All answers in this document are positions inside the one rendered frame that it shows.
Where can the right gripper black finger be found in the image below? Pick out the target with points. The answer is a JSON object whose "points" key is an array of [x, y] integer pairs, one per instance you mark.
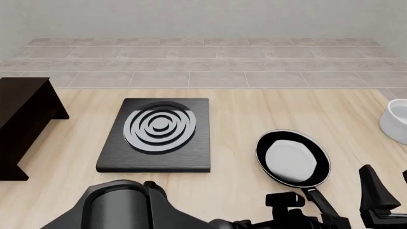
{"points": [[373, 193], [405, 179]]}

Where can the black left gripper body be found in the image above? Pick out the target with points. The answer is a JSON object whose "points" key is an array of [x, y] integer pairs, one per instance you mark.
{"points": [[305, 221]]}

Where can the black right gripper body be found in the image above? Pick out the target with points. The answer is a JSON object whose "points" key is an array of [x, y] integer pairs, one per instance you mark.
{"points": [[384, 220]]}

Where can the grey and black left robot arm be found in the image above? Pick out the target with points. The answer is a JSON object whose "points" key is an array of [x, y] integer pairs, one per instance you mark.
{"points": [[117, 207]]}

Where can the black frying pan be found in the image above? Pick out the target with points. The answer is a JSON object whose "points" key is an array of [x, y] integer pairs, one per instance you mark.
{"points": [[291, 157]]}

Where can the dark wooden cabinet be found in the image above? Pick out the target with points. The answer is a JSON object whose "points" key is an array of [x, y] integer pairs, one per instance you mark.
{"points": [[22, 114]]}

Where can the white round bowl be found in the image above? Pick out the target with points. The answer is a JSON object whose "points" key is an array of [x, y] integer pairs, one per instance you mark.
{"points": [[392, 124]]}

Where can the flat black stove plate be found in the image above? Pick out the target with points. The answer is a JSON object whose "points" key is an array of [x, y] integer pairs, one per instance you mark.
{"points": [[165, 159]]}

